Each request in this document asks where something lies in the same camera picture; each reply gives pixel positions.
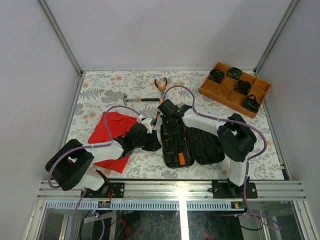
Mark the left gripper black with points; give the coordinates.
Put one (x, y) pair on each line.
(154, 144)

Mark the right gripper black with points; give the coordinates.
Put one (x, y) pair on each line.
(165, 129)

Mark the thin black precision screwdriver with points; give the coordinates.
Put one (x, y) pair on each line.
(156, 118)

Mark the black orange screwdriver large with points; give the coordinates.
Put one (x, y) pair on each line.
(185, 141)

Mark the black plastic tool case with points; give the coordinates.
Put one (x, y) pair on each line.
(204, 147)

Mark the small hammer black grip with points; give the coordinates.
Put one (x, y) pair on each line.
(126, 99)

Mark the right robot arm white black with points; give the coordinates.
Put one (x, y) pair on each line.
(236, 138)

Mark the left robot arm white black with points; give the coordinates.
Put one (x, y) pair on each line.
(69, 167)

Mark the red cloth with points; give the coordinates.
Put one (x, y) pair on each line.
(119, 125)

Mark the orange wooden divided tray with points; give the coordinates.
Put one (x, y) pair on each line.
(235, 89)

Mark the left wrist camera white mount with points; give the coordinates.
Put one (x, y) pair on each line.
(146, 121)

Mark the orange handled pliers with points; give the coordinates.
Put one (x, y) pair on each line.
(161, 87)

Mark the aluminium frame rail front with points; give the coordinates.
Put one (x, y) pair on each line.
(174, 195)

